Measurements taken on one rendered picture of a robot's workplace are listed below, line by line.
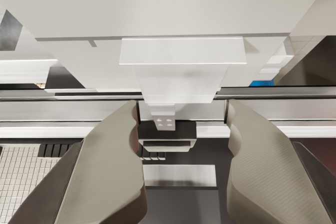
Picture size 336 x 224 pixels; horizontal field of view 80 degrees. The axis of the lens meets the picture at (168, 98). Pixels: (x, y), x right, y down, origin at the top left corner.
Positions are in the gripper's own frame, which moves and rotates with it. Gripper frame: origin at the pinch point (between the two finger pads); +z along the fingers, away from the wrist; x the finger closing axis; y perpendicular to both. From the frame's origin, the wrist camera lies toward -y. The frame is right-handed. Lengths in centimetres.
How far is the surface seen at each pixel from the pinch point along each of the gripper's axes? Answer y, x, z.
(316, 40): 34, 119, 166
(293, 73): 20, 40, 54
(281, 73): 79, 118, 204
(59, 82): 2.7, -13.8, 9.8
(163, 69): -0.1, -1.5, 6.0
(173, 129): 17.3, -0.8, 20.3
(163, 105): 6.8, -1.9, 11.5
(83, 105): 17.4, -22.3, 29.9
